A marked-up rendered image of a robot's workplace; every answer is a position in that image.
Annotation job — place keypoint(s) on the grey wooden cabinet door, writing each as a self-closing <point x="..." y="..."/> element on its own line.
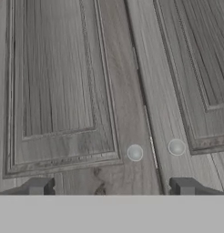
<point x="183" y="75"/>
<point x="71" y="91"/>

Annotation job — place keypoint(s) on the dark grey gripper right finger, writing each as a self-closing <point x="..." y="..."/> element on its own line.
<point x="185" y="186"/>

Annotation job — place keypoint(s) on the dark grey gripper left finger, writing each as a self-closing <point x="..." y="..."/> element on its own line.
<point x="38" y="186"/>

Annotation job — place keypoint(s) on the round grey cabinet knob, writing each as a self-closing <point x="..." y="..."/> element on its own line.
<point x="177" y="147"/>
<point x="135" y="152"/>

